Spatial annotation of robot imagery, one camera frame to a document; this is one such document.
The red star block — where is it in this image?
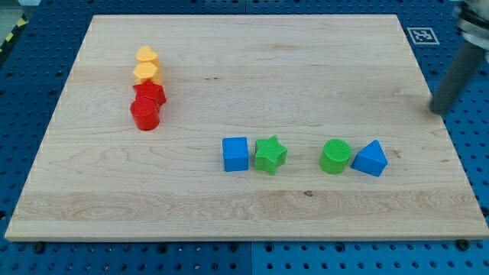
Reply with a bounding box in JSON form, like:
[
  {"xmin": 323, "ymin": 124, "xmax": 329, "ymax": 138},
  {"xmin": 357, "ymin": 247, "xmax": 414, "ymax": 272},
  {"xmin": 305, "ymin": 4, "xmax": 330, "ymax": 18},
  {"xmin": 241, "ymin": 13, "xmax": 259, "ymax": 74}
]
[{"xmin": 132, "ymin": 79, "xmax": 167, "ymax": 108}]

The wooden board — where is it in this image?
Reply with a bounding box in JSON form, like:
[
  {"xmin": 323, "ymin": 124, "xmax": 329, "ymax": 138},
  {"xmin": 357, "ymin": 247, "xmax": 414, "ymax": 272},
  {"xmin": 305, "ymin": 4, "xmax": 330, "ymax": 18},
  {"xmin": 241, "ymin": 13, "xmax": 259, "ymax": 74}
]
[{"xmin": 5, "ymin": 15, "xmax": 488, "ymax": 242}]

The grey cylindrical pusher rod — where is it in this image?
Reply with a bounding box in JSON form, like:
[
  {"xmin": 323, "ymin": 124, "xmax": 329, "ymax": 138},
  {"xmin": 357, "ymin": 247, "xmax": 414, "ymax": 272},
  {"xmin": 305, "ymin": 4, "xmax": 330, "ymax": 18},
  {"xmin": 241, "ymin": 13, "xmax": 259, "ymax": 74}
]
[{"xmin": 429, "ymin": 42, "xmax": 486, "ymax": 115}]

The green star block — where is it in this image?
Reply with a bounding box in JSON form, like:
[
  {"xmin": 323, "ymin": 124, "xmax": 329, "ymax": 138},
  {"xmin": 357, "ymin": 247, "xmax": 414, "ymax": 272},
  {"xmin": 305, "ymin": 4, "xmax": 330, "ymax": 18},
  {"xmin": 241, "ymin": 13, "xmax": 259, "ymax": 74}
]
[{"xmin": 254, "ymin": 135, "xmax": 288, "ymax": 176}]

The blue triangle block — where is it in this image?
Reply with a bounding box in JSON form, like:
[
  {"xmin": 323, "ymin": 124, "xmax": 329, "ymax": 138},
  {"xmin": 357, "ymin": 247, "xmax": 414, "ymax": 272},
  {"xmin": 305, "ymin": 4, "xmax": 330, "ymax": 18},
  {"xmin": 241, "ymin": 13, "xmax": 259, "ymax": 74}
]
[{"xmin": 351, "ymin": 140, "xmax": 388, "ymax": 177}]

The blue cube block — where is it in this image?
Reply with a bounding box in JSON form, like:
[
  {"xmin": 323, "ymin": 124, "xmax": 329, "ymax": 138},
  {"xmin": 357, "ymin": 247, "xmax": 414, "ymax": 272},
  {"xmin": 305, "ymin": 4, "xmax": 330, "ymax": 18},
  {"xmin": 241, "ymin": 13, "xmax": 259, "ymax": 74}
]
[{"xmin": 222, "ymin": 137, "xmax": 249, "ymax": 172}]

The green cylinder block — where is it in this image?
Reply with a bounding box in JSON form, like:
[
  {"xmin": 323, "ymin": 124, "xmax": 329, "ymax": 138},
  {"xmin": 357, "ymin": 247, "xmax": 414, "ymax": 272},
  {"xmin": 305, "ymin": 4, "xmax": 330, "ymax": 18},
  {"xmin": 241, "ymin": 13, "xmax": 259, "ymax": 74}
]
[{"xmin": 319, "ymin": 139, "xmax": 352, "ymax": 175}]

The black yellow hazard tape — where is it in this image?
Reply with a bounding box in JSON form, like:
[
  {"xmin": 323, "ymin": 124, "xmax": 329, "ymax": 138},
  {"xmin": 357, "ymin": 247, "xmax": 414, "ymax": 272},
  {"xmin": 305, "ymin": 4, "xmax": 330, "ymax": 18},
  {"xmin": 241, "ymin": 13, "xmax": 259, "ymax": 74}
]
[{"xmin": 1, "ymin": 14, "xmax": 29, "ymax": 54}]

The red cylinder block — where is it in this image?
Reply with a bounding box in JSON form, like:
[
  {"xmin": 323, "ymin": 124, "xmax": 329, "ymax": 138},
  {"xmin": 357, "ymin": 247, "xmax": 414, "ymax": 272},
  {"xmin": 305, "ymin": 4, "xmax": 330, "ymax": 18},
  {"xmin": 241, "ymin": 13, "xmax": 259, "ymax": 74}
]
[{"xmin": 130, "ymin": 97, "xmax": 160, "ymax": 131}]

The white fiducial marker tag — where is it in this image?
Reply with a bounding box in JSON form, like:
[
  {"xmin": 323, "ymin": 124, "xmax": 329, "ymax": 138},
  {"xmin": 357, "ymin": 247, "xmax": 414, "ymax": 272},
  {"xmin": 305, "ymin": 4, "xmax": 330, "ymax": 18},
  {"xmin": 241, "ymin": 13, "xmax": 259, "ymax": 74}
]
[{"xmin": 407, "ymin": 27, "xmax": 439, "ymax": 45}]

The yellow hexagon block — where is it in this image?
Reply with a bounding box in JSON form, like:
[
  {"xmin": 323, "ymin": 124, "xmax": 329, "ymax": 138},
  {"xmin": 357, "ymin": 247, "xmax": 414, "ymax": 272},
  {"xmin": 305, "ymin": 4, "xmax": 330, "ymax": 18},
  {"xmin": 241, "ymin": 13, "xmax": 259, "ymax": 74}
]
[{"xmin": 133, "ymin": 62, "xmax": 162, "ymax": 85}]

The yellow heart block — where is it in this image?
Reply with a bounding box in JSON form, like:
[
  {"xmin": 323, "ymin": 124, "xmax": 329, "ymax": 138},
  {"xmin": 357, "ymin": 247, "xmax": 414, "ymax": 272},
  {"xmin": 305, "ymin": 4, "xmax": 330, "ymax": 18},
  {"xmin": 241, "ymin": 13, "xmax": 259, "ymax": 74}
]
[{"xmin": 136, "ymin": 46, "xmax": 159, "ymax": 64}]

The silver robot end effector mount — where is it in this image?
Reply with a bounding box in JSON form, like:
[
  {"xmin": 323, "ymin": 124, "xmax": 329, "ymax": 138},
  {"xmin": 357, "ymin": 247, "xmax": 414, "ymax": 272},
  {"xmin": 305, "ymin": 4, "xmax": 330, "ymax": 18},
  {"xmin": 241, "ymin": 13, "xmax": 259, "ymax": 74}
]
[{"xmin": 455, "ymin": 0, "xmax": 488, "ymax": 62}]

